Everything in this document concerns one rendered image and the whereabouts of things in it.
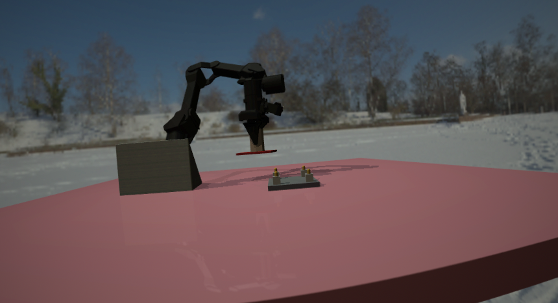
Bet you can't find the red board with handle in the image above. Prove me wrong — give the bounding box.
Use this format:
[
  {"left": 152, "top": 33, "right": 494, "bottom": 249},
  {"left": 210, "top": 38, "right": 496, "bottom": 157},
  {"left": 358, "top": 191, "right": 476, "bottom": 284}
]
[{"left": 236, "top": 128, "right": 277, "bottom": 156}]

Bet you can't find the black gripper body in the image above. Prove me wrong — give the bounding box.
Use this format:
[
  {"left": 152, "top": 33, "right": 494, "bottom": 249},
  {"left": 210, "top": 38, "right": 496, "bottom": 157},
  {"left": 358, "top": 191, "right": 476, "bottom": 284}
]
[{"left": 238, "top": 95, "right": 269, "bottom": 123}]

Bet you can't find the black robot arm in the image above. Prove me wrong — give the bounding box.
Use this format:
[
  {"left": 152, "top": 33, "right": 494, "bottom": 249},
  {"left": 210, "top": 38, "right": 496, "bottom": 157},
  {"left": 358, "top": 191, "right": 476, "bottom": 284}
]
[{"left": 163, "top": 60, "right": 285, "bottom": 144}]

